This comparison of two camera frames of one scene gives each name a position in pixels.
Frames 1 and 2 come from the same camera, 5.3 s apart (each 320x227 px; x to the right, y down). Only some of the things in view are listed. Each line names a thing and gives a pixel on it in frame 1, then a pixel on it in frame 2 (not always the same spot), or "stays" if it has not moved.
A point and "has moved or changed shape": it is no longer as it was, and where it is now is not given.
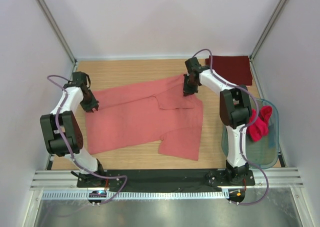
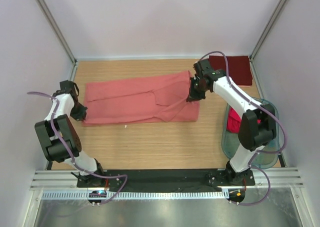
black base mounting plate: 207,180 stays
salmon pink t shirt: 161,109 has moved or changed shape
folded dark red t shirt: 236,68 stays
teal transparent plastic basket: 264,153 stays
